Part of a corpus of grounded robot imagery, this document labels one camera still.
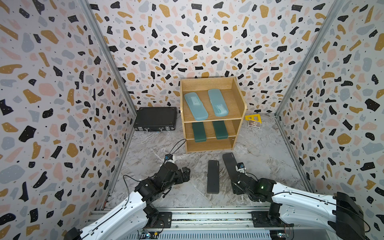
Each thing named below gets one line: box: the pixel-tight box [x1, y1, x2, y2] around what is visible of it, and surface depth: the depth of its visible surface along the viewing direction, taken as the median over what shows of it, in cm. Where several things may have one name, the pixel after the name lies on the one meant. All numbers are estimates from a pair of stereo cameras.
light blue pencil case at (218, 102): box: [208, 88, 229, 117], surface depth 82 cm
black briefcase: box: [133, 106, 177, 133], surface depth 119 cm
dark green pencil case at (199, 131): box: [192, 122, 207, 143], surface depth 87 cm
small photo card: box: [248, 120, 261, 129], surface depth 116 cm
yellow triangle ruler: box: [245, 114, 262, 124], surface depth 121 cm
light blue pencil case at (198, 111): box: [184, 92, 209, 121], surface depth 82 cm
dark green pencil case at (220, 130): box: [212, 120, 229, 140], surface depth 90 cm
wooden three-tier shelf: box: [180, 77, 247, 154], surface depth 89 cm
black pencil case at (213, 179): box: [207, 160, 220, 194], surface depth 89 cm
